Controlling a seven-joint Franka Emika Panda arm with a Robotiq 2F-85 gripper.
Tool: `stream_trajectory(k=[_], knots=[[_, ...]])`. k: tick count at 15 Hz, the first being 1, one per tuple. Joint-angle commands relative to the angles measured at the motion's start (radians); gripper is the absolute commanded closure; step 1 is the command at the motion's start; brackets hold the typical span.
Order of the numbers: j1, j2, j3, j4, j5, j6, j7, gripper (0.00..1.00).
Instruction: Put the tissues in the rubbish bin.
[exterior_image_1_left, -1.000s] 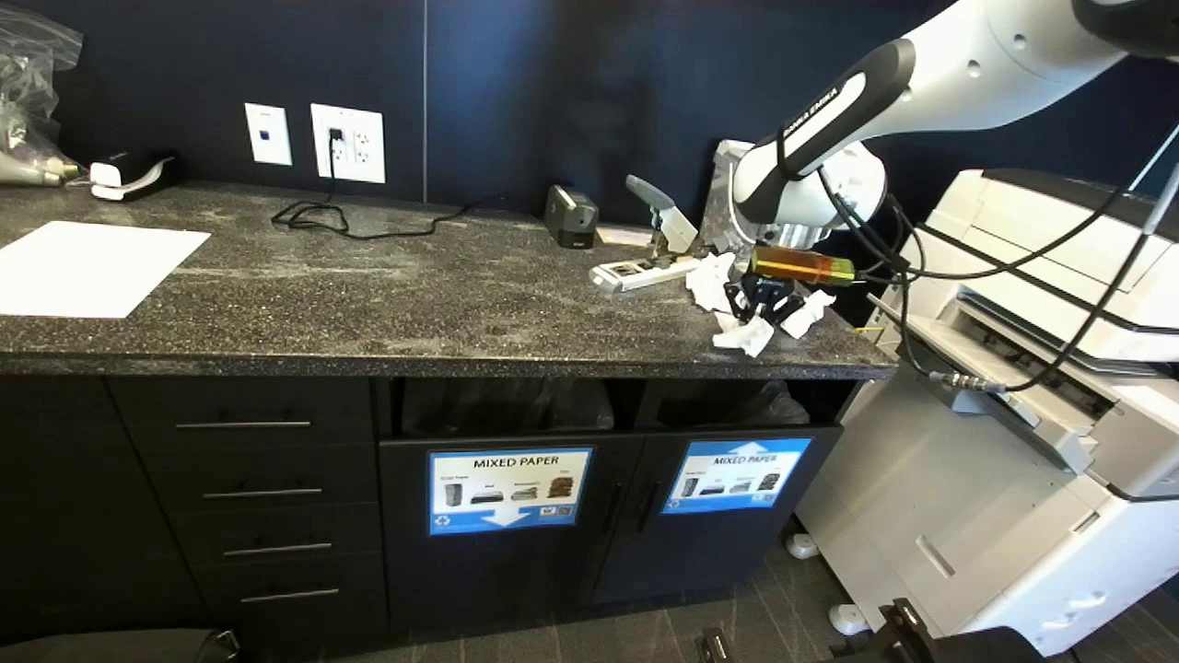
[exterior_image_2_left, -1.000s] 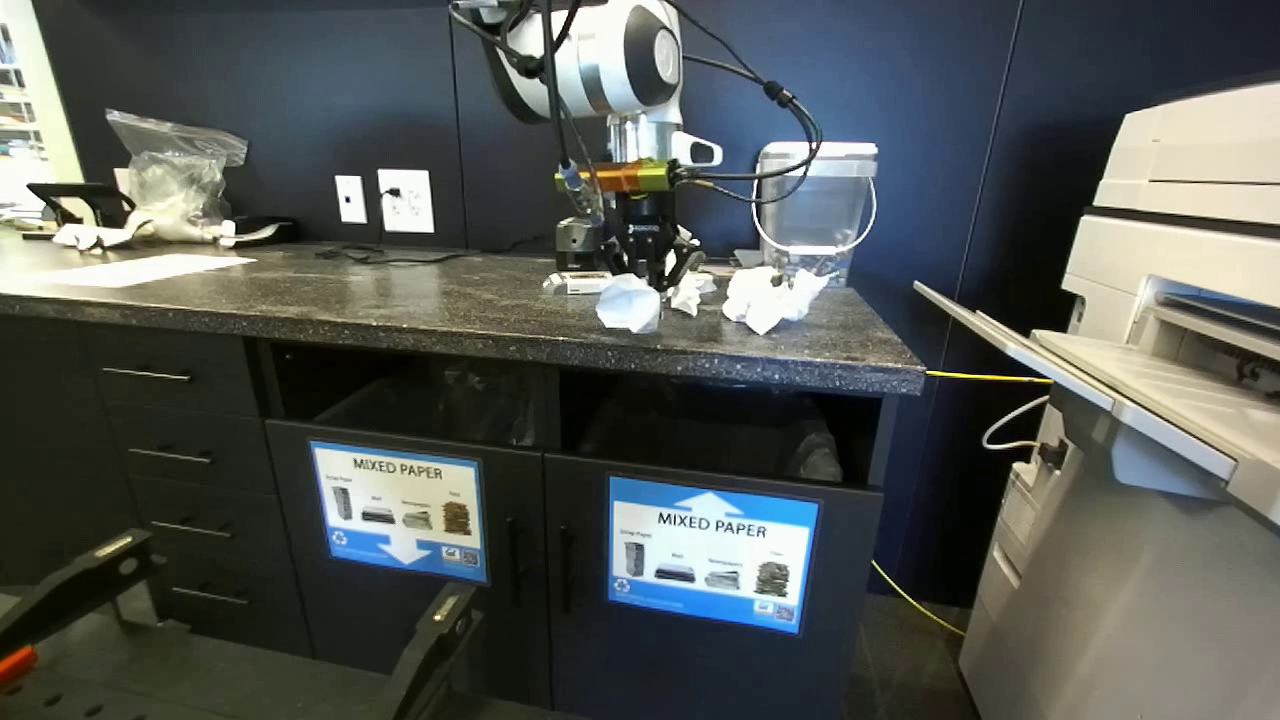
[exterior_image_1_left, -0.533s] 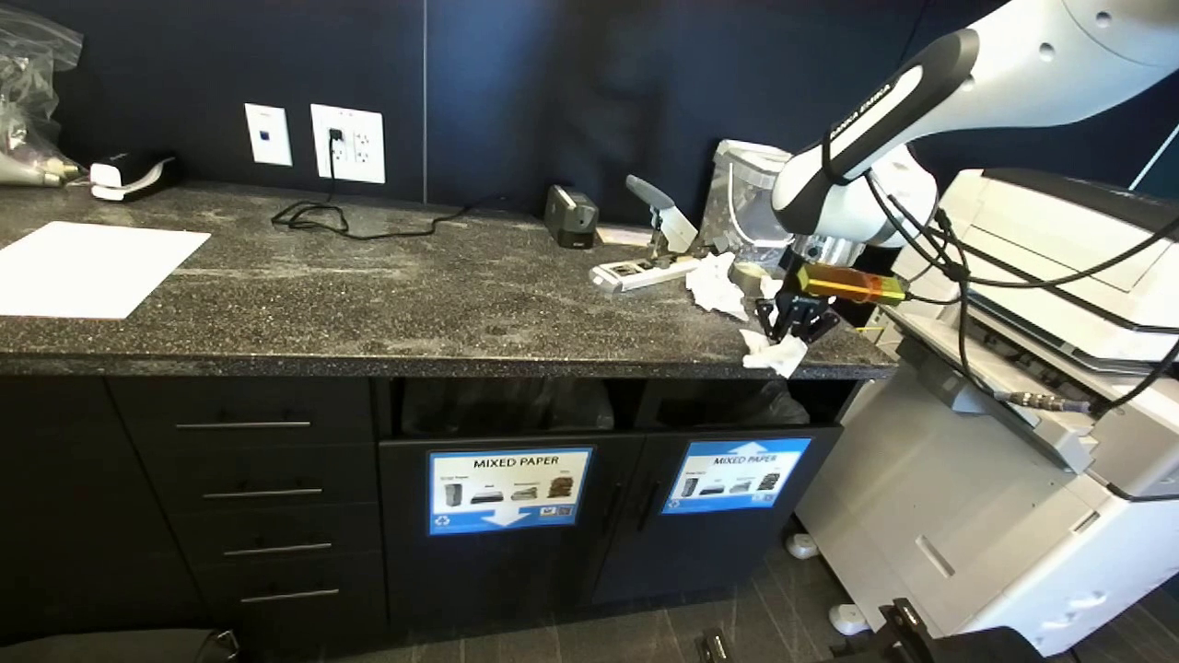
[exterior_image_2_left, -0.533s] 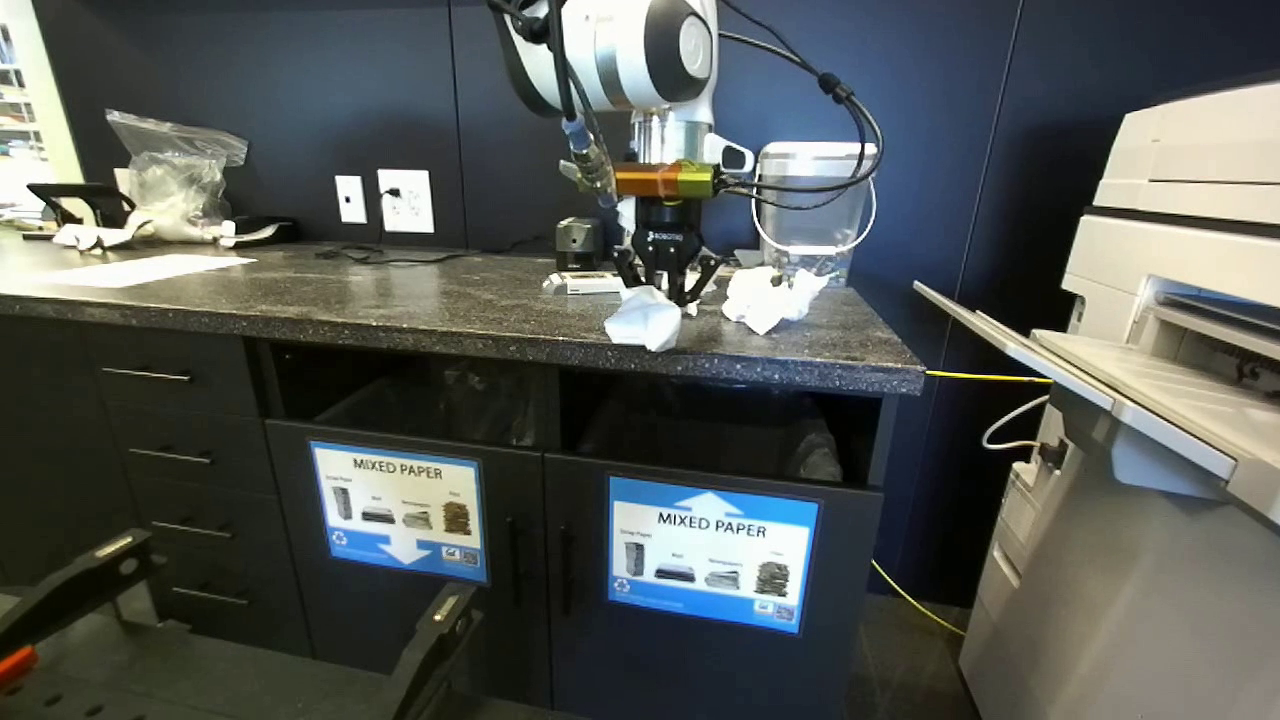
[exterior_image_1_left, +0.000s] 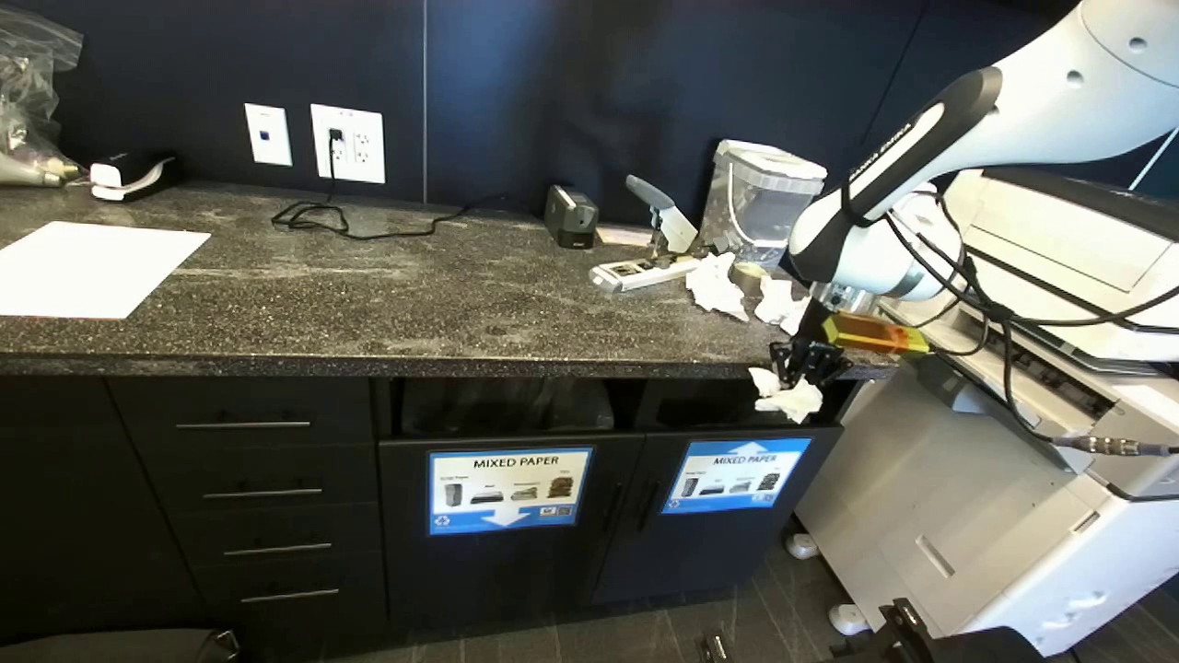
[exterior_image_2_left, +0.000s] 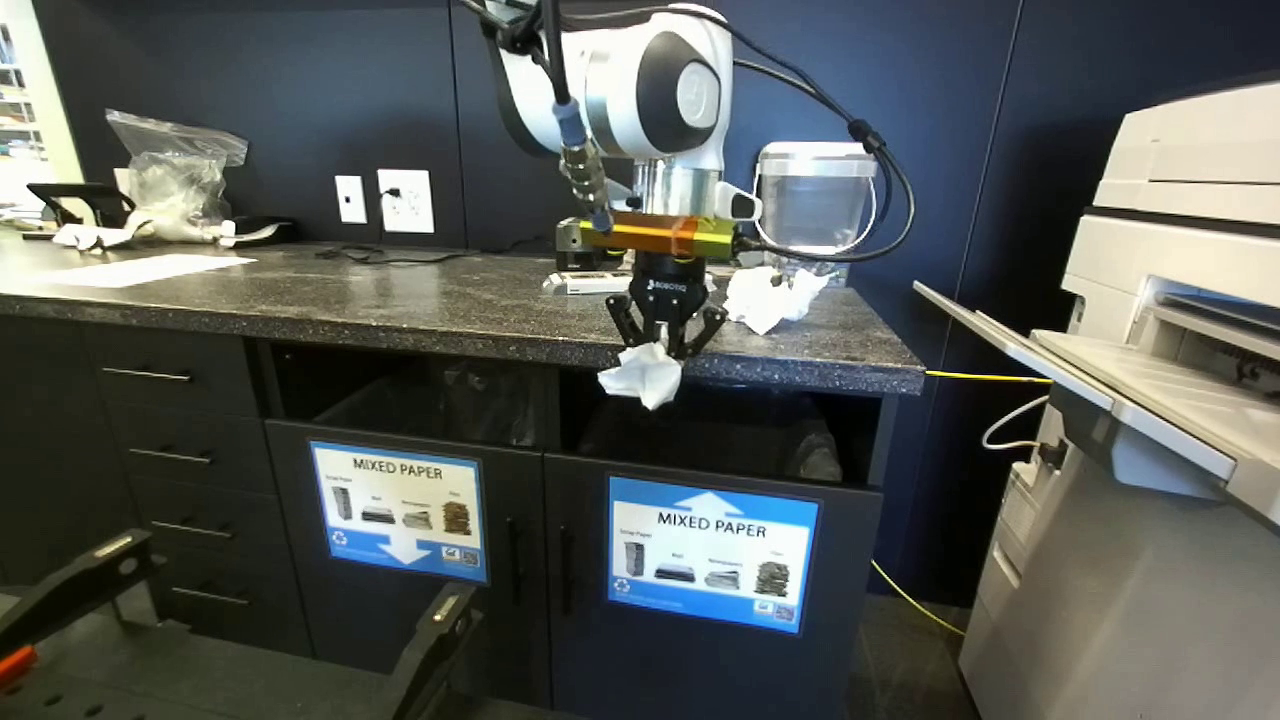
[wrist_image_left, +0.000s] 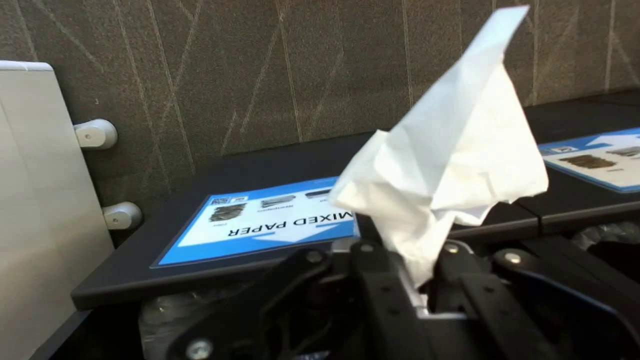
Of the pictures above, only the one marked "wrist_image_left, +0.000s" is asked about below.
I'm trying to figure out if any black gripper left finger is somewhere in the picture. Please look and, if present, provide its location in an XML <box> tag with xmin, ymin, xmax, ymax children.
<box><xmin>168</xmin><ymin>237</ymin><xmax>437</xmax><ymax>360</ymax></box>

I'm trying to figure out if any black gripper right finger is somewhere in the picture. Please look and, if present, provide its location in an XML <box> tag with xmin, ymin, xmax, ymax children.
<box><xmin>426</xmin><ymin>240</ymin><xmax>640</xmax><ymax>360</ymax></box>

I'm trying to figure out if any white tissue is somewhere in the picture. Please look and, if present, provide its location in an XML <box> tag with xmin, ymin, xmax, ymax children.
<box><xmin>328</xmin><ymin>4</ymin><xmax>551</xmax><ymax>296</ymax></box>

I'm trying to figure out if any black rubbish bin liner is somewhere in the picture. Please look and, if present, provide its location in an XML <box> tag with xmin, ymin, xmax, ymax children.
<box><xmin>568</xmin><ymin>219</ymin><xmax>640</xmax><ymax>268</ymax></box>
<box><xmin>139</xmin><ymin>291</ymin><xmax>222</xmax><ymax>360</ymax></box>

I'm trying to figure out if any blue label with up arrow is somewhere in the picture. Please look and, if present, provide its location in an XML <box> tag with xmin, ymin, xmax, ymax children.
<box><xmin>151</xmin><ymin>175</ymin><xmax>360</xmax><ymax>269</ymax></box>

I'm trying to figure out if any white printer foot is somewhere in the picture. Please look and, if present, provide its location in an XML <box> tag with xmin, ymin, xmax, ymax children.
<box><xmin>72</xmin><ymin>118</ymin><xmax>120</xmax><ymax>149</ymax></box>
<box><xmin>101</xmin><ymin>199</ymin><xmax>144</xmax><ymax>231</ymax></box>

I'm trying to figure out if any large white printer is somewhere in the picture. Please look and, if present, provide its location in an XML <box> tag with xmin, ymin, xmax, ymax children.
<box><xmin>0</xmin><ymin>57</ymin><xmax>116</xmax><ymax>360</ymax></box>

